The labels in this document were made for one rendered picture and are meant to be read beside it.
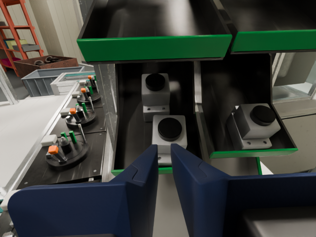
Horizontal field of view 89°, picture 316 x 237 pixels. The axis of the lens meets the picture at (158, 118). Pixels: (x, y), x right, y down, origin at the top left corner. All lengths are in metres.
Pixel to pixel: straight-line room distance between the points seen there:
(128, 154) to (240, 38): 0.21
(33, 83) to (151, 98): 2.21
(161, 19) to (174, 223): 0.37
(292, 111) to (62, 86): 1.69
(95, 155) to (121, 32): 0.50
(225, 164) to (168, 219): 0.18
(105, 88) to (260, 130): 0.24
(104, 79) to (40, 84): 2.12
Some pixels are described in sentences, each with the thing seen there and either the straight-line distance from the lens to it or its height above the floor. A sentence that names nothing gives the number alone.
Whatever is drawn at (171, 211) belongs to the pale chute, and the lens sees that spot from 0.39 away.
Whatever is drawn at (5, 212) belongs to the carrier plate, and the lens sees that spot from 0.62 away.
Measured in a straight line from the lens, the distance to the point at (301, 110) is 1.40.
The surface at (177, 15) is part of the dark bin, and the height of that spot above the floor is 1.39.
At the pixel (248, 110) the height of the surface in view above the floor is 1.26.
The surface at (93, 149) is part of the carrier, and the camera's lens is 0.66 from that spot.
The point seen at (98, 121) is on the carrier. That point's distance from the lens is 0.83.
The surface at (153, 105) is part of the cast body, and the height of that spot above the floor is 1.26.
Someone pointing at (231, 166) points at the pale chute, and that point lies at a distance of 0.43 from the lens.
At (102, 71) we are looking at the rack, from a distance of 0.28.
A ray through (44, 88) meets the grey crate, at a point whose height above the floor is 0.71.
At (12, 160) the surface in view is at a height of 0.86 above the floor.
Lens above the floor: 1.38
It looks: 32 degrees down
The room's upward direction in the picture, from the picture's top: 2 degrees counter-clockwise
